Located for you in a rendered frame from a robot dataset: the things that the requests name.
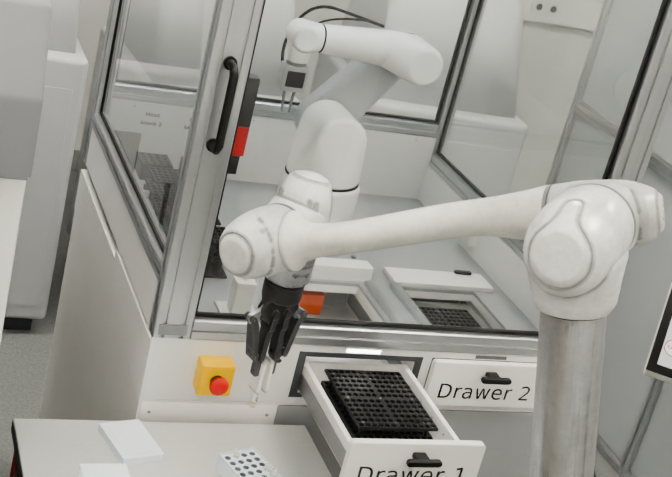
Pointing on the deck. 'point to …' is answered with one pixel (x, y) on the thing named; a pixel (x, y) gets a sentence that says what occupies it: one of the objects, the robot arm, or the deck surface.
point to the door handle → (225, 106)
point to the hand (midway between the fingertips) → (261, 374)
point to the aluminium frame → (249, 26)
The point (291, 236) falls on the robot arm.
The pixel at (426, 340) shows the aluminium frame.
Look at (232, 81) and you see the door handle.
